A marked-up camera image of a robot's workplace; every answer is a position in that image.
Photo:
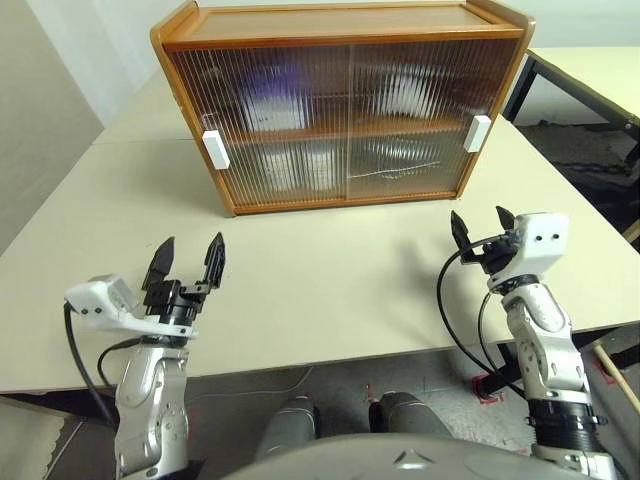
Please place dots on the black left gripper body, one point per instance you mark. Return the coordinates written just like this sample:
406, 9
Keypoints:
175, 305

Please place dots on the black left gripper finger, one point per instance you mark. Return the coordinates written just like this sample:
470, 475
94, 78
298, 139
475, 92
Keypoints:
215, 265
161, 265

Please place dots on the grey rounded robot knee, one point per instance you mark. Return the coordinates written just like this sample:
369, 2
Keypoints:
290, 425
410, 415

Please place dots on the wooden cabinet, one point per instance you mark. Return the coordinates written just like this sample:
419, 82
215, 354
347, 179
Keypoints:
340, 22

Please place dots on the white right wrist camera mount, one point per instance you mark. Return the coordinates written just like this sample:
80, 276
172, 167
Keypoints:
542, 240

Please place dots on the thin wooden stick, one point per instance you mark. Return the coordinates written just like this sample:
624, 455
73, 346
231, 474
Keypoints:
617, 377

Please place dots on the beige black-framed side table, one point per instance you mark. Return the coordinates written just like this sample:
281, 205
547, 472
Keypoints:
590, 65

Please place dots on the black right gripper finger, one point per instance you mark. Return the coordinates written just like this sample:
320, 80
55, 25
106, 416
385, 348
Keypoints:
505, 222
460, 235

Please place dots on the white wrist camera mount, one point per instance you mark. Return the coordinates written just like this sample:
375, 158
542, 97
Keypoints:
542, 240
95, 305

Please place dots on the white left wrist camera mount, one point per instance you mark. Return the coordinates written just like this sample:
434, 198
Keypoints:
95, 305

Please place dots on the white floor sheet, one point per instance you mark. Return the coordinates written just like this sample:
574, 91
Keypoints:
25, 440

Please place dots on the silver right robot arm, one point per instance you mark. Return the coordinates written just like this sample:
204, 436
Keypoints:
545, 330

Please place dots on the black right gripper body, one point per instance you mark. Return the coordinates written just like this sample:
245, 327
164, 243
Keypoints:
492, 252

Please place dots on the black table leg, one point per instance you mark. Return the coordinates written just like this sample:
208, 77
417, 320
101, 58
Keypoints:
492, 387

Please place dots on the ribbed clear sliding door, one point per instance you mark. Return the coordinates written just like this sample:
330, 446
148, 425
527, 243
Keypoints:
200, 90
480, 85

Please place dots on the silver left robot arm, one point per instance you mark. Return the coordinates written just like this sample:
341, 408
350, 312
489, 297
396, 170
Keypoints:
150, 390

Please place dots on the grey robot chest shell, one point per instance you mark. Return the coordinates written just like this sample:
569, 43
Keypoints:
400, 460

